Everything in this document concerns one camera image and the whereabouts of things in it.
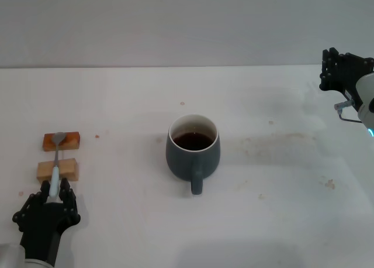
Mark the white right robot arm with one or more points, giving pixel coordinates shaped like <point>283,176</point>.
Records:
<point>366,95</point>

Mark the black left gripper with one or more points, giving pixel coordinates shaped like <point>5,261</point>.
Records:
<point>44,230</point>

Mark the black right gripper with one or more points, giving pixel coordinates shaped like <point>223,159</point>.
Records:
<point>347,78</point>

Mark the grey ceramic mug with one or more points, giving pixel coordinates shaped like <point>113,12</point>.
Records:
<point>181,162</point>

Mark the reddish brown wooden block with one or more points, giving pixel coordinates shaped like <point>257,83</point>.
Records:
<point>71,140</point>

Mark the light wooden notched block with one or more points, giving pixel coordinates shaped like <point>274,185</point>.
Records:
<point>68,170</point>

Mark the dark brown coffee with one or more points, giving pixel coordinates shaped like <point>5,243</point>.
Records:
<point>193,142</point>

